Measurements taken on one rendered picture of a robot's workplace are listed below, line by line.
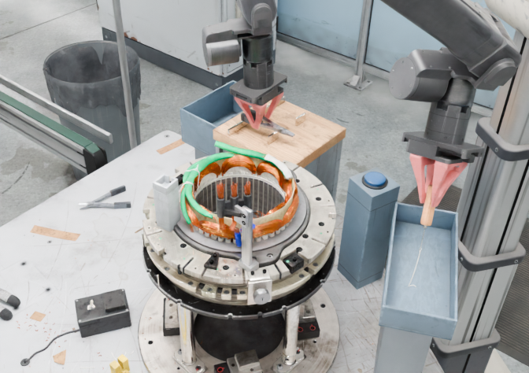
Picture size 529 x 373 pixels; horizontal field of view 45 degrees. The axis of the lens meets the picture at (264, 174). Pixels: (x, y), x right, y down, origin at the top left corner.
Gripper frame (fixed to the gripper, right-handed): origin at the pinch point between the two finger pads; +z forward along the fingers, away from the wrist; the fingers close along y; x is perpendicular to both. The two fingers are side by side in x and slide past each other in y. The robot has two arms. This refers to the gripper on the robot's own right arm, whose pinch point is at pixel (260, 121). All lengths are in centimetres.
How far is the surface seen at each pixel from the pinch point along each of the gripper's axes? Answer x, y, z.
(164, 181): 7.7, 31.9, -9.2
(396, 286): 40.8, 15.1, 6.9
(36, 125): -82, 5, 33
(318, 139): 10.2, -5.9, 3.3
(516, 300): 40, -95, 114
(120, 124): -117, -48, 76
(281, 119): -0.1, -7.0, 3.2
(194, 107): -18.5, 0.1, 3.9
